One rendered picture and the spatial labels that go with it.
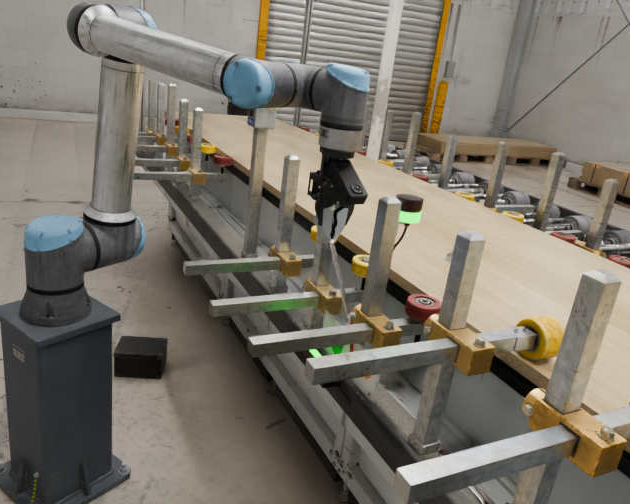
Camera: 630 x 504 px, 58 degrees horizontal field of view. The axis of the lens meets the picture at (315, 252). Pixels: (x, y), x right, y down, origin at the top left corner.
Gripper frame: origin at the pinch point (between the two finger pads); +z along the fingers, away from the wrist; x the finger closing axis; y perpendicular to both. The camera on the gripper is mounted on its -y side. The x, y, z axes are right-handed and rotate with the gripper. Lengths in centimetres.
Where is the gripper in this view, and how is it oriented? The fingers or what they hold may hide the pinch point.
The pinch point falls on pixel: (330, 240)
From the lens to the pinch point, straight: 125.2
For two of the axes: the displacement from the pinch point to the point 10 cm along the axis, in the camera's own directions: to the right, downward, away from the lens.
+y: -4.4, -3.6, 8.2
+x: -8.9, 0.5, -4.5
